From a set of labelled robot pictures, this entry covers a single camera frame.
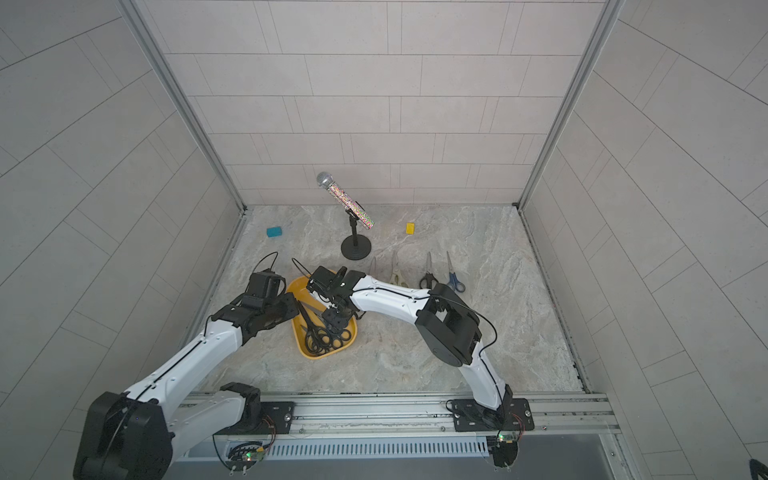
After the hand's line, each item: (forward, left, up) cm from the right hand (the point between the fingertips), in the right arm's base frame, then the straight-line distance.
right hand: (339, 316), depth 86 cm
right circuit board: (-34, -40, -5) cm, 53 cm away
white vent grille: (-31, -11, -3) cm, 33 cm away
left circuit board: (-32, +19, 0) cm, 37 cm away
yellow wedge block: (+33, -23, 0) cm, 40 cm away
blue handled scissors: (+11, -36, -3) cm, 38 cm away
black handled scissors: (+12, -28, -3) cm, 30 cm away
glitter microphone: (+29, +1, +28) cm, 40 cm away
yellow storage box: (+2, +7, +2) cm, 7 cm away
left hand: (+4, +10, +3) cm, 12 cm away
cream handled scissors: (+13, -17, -2) cm, 22 cm away
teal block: (+35, +27, +1) cm, 44 cm away
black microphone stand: (+26, -3, -1) cm, 26 cm away
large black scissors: (-7, +5, +1) cm, 8 cm away
